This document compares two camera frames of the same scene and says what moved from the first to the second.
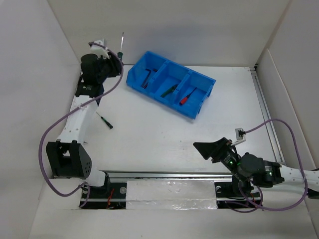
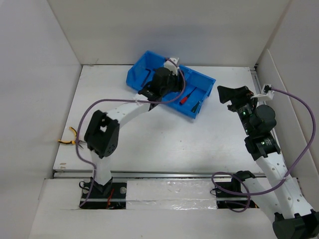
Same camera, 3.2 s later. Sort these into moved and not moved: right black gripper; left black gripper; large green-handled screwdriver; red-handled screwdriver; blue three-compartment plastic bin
Moved: right black gripper; large green-handled screwdriver; left black gripper
Not moved: blue three-compartment plastic bin; red-handled screwdriver
